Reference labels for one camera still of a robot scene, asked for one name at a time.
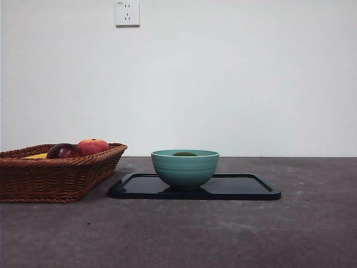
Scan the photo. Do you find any dark purple plum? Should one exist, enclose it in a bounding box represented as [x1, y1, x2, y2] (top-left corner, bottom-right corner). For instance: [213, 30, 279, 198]
[46, 142, 83, 159]

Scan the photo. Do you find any teal ribbed bowl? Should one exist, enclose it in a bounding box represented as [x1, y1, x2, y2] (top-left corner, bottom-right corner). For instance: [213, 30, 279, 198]
[151, 149, 221, 191]

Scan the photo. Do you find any red orange peach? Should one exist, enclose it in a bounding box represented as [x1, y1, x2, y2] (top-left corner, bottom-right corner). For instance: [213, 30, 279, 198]
[77, 138, 110, 156]

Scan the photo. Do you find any yellow fruit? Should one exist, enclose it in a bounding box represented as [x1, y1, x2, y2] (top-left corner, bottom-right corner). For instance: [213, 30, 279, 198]
[22, 152, 49, 160]

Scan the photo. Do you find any black rectangular tray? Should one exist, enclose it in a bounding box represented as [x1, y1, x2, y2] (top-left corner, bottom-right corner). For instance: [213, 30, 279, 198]
[108, 173, 282, 201]

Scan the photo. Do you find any white wall socket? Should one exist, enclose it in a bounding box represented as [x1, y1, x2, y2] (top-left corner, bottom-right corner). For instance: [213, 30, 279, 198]
[115, 0, 141, 27]

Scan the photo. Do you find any brown wicker basket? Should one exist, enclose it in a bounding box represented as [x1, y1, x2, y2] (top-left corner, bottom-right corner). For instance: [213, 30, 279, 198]
[0, 142, 128, 203]

